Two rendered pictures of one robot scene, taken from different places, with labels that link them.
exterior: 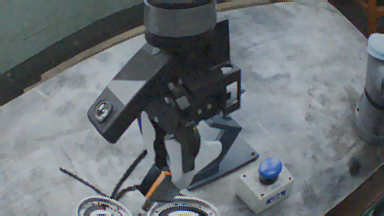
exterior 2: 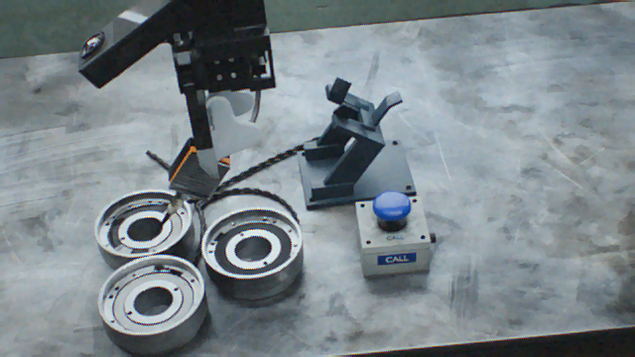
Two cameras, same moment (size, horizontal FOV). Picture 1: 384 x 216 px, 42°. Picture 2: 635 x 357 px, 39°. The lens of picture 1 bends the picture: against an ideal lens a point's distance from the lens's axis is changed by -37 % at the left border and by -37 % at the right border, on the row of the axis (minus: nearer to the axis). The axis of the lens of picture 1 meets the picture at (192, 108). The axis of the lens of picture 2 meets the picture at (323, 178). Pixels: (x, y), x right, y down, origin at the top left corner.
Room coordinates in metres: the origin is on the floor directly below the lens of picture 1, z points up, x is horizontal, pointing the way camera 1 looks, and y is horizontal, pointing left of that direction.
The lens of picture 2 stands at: (0.07, -0.39, 1.50)
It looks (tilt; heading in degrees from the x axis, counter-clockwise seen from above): 41 degrees down; 30
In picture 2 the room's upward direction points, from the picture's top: 5 degrees counter-clockwise
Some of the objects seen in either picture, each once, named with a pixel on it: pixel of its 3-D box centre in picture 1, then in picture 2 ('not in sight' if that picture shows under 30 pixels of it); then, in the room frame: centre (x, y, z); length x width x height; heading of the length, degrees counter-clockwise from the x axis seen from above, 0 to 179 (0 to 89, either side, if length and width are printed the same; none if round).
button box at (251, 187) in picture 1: (269, 184); (397, 235); (0.70, -0.12, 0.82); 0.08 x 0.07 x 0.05; 121
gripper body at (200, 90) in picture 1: (185, 65); (212, 21); (0.60, 0.01, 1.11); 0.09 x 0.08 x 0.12; 128
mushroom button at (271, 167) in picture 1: (269, 175); (392, 217); (0.69, -0.11, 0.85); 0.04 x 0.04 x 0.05
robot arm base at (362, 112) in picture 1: (378, 106); not in sight; (0.86, -0.41, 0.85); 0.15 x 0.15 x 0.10
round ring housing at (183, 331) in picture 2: not in sight; (155, 306); (0.51, 0.07, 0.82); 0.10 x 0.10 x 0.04
